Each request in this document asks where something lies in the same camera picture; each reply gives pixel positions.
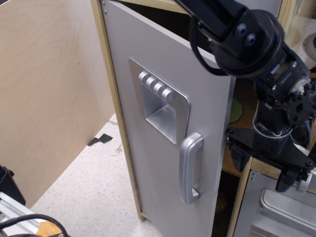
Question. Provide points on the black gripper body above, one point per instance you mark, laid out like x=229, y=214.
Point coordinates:
x=278, y=152

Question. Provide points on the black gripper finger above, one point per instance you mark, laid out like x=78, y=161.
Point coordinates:
x=240, y=156
x=288, y=177

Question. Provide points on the silver fridge door handle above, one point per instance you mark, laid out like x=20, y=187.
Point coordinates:
x=188, y=149

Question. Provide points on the grey toy fridge door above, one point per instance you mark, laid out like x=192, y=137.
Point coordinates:
x=132, y=33

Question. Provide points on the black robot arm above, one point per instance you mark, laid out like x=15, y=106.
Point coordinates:
x=230, y=39

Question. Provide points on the silver oven knob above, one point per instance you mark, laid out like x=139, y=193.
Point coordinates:
x=309, y=184

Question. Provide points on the grey toy oven door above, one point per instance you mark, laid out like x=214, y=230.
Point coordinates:
x=267, y=213

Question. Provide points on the yellow toy bell pepper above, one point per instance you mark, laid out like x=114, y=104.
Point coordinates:
x=221, y=203

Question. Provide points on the green toy plate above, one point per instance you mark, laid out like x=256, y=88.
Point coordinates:
x=236, y=111

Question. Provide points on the silver ice dispenser panel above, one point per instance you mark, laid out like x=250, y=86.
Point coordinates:
x=160, y=104

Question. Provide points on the white speckled toy countertop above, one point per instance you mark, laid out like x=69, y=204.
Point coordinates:
x=307, y=49

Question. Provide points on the black floor tape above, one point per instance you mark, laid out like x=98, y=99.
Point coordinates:
x=103, y=139

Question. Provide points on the grey freezer door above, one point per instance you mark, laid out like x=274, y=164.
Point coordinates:
x=272, y=6

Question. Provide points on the plywood board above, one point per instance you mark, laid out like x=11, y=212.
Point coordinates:
x=54, y=90

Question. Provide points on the aluminium frame rail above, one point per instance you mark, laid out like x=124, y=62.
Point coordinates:
x=9, y=209

